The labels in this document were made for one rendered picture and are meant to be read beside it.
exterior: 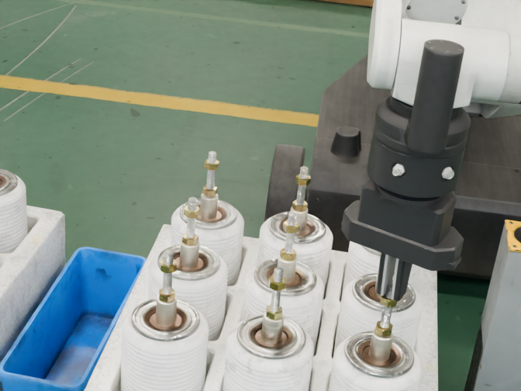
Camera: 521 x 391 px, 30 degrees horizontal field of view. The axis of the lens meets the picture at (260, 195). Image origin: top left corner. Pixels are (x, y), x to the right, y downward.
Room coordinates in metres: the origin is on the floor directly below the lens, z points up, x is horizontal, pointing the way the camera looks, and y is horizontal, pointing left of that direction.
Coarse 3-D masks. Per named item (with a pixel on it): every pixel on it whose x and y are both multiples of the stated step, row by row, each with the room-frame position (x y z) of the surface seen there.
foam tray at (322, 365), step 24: (168, 240) 1.14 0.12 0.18; (144, 264) 1.08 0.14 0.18; (240, 264) 1.14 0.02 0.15; (336, 264) 1.12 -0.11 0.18; (144, 288) 1.02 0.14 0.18; (240, 288) 1.04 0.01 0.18; (336, 288) 1.06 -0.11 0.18; (432, 288) 1.08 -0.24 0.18; (240, 312) 0.99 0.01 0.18; (336, 312) 1.01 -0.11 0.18; (432, 312) 1.03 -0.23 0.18; (120, 336) 0.92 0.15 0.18; (432, 336) 0.98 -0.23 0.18; (120, 360) 0.87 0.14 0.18; (216, 360) 0.89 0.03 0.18; (312, 360) 0.91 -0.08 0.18; (432, 360) 0.93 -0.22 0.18; (96, 384) 0.83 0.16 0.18; (120, 384) 0.87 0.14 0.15; (216, 384) 0.85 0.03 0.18; (312, 384) 0.86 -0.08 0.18; (432, 384) 0.88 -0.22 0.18
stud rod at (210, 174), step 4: (212, 152) 1.10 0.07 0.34; (212, 156) 1.09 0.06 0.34; (208, 160) 1.10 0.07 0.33; (212, 160) 1.09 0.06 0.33; (208, 172) 1.09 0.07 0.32; (212, 172) 1.09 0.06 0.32; (208, 176) 1.09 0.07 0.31; (212, 176) 1.09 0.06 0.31; (208, 180) 1.09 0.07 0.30; (212, 180) 1.09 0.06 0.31; (208, 184) 1.09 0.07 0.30; (212, 184) 1.09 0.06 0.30; (208, 188) 1.09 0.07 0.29; (212, 188) 1.09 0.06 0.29; (208, 196) 1.09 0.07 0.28; (212, 196) 1.10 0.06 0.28
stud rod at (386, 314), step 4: (388, 284) 0.84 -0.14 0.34; (392, 284) 0.84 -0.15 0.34; (388, 288) 0.83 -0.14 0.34; (388, 292) 0.83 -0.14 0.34; (388, 296) 0.83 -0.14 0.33; (384, 308) 0.83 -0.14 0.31; (388, 308) 0.83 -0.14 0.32; (384, 312) 0.83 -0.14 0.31; (388, 312) 0.83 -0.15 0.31; (384, 316) 0.83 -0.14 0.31; (388, 316) 0.83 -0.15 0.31; (384, 320) 0.83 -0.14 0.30; (388, 320) 0.83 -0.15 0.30; (380, 324) 0.84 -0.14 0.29; (384, 324) 0.83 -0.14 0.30; (388, 324) 0.83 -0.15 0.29
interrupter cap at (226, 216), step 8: (200, 200) 1.13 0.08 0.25; (184, 208) 1.10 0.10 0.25; (224, 208) 1.11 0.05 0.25; (232, 208) 1.11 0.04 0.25; (184, 216) 1.08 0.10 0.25; (200, 216) 1.09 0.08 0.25; (216, 216) 1.09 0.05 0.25; (224, 216) 1.09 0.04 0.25; (232, 216) 1.09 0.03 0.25; (200, 224) 1.07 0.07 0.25; (208, 224) 1.07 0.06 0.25; (216, 224) 1.07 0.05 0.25; (224, 224) 1.07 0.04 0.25; (232, 224) 1.08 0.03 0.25
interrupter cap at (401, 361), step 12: (360, 336) 0.86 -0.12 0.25; (348, 348) 0.84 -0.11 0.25; (360, 348) 0.84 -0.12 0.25; (396, 348) 0.85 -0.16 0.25; (408, 348) 0.85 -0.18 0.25; (348, 360) 0.82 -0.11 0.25; (360, 360) 0.82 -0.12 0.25; (372, 360) 0.83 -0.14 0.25; (396, 360) 0.83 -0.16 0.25; (408, 360) 0.83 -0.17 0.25; (372, 372) 0.80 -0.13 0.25; (384, 372) 0.81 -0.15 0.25; (396, 372) 0.81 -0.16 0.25
